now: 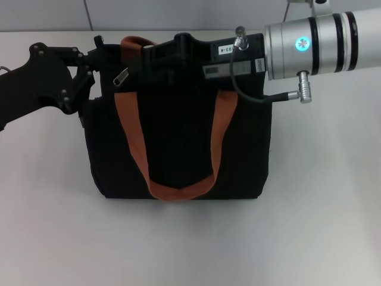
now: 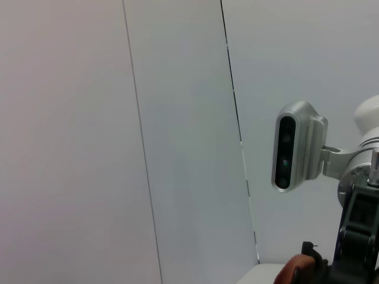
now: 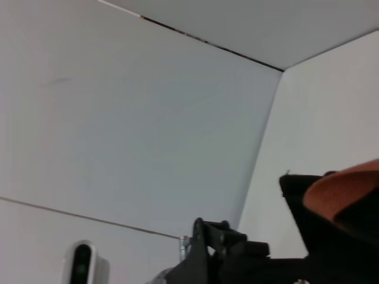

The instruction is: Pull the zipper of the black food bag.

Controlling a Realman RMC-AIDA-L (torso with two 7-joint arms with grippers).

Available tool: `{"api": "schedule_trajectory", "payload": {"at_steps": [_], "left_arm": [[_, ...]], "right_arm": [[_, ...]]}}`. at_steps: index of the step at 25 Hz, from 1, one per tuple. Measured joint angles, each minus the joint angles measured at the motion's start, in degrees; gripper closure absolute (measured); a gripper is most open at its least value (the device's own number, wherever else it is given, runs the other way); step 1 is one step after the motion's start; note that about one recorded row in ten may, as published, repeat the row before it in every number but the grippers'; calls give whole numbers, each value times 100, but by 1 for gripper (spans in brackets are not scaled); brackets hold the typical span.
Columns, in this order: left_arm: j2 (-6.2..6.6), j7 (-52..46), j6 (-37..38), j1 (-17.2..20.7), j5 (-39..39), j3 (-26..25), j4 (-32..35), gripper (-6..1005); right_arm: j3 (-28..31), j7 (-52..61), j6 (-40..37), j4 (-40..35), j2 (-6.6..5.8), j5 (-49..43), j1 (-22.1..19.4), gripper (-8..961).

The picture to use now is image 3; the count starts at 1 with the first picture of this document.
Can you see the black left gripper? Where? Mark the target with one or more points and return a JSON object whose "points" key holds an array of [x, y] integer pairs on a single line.
{"points": [[198, 260]]}

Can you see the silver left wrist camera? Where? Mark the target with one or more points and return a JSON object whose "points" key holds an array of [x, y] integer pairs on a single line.
{"points": [[81, 263]]}

